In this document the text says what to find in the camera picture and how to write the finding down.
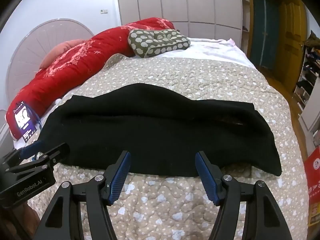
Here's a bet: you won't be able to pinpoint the red cardboard box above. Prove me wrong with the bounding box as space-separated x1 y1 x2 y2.
303 146 320 228

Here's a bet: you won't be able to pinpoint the black pants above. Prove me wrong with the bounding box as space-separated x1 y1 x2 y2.
40 83 282 177

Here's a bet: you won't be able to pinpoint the white bed sheet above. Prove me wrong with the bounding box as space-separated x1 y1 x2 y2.
160 37 255 68

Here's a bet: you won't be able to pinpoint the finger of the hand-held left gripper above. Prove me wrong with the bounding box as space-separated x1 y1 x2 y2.
5 143 71 173
0 140 45 167

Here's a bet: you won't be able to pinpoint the green patterned pillow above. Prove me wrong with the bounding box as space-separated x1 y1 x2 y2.
128 28 191 59

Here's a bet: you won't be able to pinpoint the beige dotted quilt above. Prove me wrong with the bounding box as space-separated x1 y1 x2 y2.
15 53 312 240

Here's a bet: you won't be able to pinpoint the white shoe rack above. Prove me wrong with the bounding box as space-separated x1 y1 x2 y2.
291 30 320 110

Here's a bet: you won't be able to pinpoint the white wardrobe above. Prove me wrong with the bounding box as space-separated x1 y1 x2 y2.
116 0 243 40

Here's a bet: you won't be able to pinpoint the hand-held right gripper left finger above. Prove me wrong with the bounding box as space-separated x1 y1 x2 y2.
32 151 132 240

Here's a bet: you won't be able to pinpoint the yellow wooden door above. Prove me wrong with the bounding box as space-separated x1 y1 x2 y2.
272 0 308 92

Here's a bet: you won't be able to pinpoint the red patterned duvet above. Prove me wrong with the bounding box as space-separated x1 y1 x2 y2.
5 17 175 140

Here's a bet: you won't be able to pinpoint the round white headboard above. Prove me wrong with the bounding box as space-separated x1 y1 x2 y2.
5 18 95 109

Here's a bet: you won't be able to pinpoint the pink pillow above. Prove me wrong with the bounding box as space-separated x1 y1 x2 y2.
39 39 87 70

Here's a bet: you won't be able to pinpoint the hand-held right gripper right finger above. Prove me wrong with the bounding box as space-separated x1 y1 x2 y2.
195 151 293 240

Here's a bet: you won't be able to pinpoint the purple tag card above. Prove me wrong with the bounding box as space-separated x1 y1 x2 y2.
12 101 42 143

